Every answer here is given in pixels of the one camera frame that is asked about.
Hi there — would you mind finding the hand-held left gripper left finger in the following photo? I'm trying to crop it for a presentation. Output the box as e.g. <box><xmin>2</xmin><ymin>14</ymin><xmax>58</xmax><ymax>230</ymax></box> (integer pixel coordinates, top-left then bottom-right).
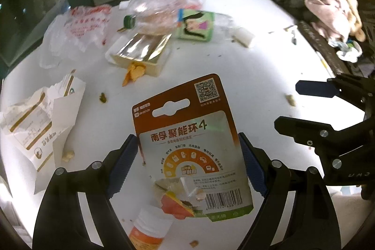
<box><xmin>33</xmin><ymin>134</ymin><xmax>139</xmax><ymax>250</ymax></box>

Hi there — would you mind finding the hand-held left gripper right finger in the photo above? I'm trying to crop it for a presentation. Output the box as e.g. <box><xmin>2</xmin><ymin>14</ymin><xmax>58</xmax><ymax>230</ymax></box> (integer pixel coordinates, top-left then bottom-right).
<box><xmin>238</xmin><ymin>132</ymin><xmax>343</xmax><ymax>250</ymax></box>

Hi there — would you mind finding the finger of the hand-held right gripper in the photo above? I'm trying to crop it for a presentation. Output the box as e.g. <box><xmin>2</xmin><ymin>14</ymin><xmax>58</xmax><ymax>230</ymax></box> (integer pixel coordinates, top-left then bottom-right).
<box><xmin>295</xmin><ymin>75</ymin><xmax>373</xmax><ymax>104</ymax></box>
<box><xmin>273</xmin><ymin>116</ymin><xmax>367</xmax><ymax>181</ymax></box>

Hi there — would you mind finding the brown battery package card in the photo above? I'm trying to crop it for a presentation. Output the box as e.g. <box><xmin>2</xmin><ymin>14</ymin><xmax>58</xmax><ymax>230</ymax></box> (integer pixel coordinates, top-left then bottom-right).
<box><xmin>131</xmin><ymin>73</ymin><xmax>255</xmax><ymax>223</ymax></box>

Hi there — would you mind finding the gold cardboard box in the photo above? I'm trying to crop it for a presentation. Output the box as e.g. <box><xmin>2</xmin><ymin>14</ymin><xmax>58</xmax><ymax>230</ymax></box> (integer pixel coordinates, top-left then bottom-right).
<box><xmin>112</xmin><ymin>33</ymin><xmax>173</xmax><ymax>78</ymax></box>

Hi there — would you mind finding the white pen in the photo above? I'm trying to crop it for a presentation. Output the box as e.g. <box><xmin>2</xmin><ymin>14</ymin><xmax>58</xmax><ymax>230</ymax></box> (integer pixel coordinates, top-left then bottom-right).
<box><xmin>314</xmin><ymin>49</ymin><xmax>335</xmax><ymax>78</ymax></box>

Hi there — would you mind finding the dark printed board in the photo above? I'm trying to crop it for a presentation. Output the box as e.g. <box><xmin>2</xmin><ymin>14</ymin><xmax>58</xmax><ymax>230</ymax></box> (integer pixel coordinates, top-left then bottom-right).
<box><xmin>298</xmin><ymin>19</ymin><xmax>344</xmax><ymax>78</ymax></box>

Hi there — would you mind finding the crumpled white wrapper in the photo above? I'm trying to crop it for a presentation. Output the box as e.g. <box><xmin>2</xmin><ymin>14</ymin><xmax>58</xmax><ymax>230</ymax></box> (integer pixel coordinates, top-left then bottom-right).
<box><xmin>327</xmin><ymin>38</ymin><xmax>364</xmax><ymax>63</ymax></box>

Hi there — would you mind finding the orange bottle white cap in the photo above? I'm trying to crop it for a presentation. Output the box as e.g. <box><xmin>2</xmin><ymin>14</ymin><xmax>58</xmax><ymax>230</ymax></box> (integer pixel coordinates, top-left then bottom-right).
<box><xmin>128</xmin><ymin>207</ymin><xmax>172</xmax><ymax>250</ymax></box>

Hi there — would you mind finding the pink towel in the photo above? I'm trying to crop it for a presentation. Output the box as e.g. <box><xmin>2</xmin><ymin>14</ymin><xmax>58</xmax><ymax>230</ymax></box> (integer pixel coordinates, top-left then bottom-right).
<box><xmin>303</xmin><ymin>0</ymin><xmax>353</xmax><ymax>43</ymax></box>

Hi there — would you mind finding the tan plush toy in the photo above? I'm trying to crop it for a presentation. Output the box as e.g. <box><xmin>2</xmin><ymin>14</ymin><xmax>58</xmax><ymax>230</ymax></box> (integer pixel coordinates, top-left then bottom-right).
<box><xmin>327</xmin><ymin>0</ymin><xmax>367</xmax><ymax>43</ymax></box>

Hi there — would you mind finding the small white bottle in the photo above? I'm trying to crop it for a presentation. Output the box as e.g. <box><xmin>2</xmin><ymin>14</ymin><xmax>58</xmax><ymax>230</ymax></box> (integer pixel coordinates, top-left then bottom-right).
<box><xmin>232</xmin><ymin>27</ymin><xmax>256</xmax><ymax>49</ymax></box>

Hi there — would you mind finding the torn white paper envelope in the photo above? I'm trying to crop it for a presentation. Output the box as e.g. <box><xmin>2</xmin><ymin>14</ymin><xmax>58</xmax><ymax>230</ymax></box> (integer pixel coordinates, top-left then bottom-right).
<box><xmin>0</xmin><ymin>69</ymin><xmax>86</xmax><ymax>195</ymax></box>

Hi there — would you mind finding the orange peel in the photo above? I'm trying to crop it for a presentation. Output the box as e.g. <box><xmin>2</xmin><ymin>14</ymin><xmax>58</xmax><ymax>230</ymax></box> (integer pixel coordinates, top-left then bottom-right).
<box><xmin>121</xmin><ymin>62</ymin><xmax>146</xmax><ymax>87</ymax></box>

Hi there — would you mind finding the green label plastic bottle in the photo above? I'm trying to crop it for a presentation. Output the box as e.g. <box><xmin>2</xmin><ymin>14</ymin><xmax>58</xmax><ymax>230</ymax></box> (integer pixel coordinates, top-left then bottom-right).
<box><xmin>122</xmin><ymin>8</ymin><xmax>235</xmax><ymax>43</ymax></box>

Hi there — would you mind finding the white red-print plastic bag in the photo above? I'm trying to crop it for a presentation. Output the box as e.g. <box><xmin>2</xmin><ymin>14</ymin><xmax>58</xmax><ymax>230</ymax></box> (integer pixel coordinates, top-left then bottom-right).
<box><xmin>39</xmin><ymin>3</ymin><xmax>112</xmax><ymax>69</ymax></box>

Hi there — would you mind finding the clear plastic bag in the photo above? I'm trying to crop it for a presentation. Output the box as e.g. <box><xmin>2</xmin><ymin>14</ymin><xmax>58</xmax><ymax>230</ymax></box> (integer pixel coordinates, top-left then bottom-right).
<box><xmin>118</xmin><ymin>0</ymin><xmax>203</xmax><ymax>36</ymax></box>

